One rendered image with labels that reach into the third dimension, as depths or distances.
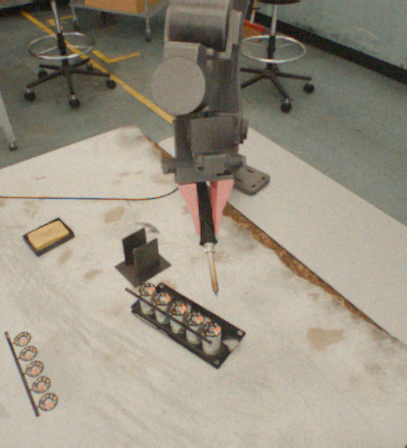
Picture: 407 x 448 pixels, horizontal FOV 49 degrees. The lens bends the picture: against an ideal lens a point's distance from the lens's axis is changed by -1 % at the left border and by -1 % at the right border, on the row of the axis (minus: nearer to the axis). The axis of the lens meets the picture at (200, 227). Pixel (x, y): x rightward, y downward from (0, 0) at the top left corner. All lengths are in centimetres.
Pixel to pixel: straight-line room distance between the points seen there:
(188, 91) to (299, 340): 39
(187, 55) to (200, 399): 42
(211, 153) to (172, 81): 8
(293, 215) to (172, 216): 23
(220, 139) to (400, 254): 47
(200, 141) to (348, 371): 38
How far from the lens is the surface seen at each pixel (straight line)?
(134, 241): 73
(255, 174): 93
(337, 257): 80
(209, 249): 57
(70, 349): 68
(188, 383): 63
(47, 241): 81
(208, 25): 54
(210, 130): 46
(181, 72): 47
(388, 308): 75
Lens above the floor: 130
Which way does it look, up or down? 43 degrees down
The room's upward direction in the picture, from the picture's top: straight up
